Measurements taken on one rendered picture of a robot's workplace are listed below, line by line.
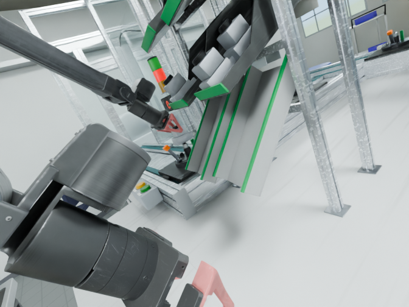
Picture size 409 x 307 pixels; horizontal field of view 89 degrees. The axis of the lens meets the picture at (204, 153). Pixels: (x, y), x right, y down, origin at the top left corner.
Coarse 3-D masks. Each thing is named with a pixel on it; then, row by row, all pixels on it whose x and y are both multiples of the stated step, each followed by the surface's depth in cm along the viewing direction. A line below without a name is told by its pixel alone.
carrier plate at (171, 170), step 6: (174, 162) 93; (162, 168) 92; (168, 168) 88; (174, 168) 85; (180, 168) 82; (162, 174) 88; (168, 174) 81; (174, 174) 78; (180, 174) 75; (186, 174) 73; (192, 174) 73; (174, 180) 78; (180, 180) 72
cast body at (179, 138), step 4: (172, 128) 81; (176, 128) 80; (184, 128) 81; (172, 132) 81; (176, 132) 79; (184, 132) 81; (188, 132) 82; (176, 136) 80; (180, 136) 80; (184, 136) 81; (188, 136) 82; (192, 136) 84; (172, 140) 82; (176, 140) 79; (180, 140) 80; (184, 140) 81; (188, 140) 82; (176, 144) 81; (180, 144) 80
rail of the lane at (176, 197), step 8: (144, 176) 96; (152, 176) 91; (152, 184) 82; (160, 184) 78; (168, 184) 74; (176, 184) 71; (168, 192) 68; (176, 192) 65; (184, 192) 66; (168, 200) 74; (176, 200) 65; (184, 200) 66; (176, 208) 70; (184, 208) 67; (192, 208) 68; (184, 216) 67
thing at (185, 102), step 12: (228, 12) 49; (216, 24) 48; (204, 36) 60; (216, 36) 48; (192, 48) 59; (204, 48) 61; (216, 48) 49; (192, 60) 60; (192, 72) 60; (192, 96) 48; (180, 108) 54
